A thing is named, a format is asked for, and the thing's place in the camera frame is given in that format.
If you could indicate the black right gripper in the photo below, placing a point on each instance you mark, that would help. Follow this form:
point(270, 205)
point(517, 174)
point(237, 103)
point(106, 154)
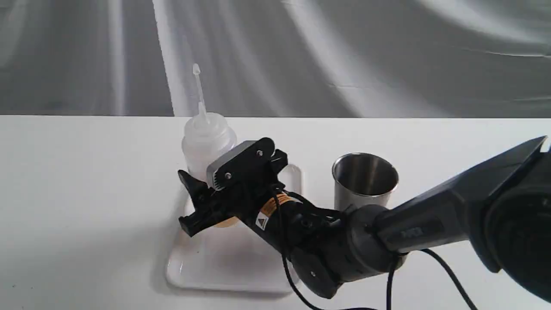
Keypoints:
point(259, 194)

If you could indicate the clear plastic squeeze bottle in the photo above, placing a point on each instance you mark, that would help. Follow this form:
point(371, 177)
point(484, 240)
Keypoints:
point(207, 136)

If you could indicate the stainless steel cup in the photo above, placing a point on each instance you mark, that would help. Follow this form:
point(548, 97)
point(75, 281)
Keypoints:
point(362, 179)

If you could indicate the white rectangular plastic tray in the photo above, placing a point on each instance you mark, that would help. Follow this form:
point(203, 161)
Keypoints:
point(226, 259)

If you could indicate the grey fabric backdrop curtain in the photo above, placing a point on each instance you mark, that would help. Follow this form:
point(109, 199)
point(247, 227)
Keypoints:
point(277, 58)

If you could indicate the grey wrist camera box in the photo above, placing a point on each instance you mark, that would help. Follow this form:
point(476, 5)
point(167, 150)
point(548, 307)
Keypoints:
point(239, 162)

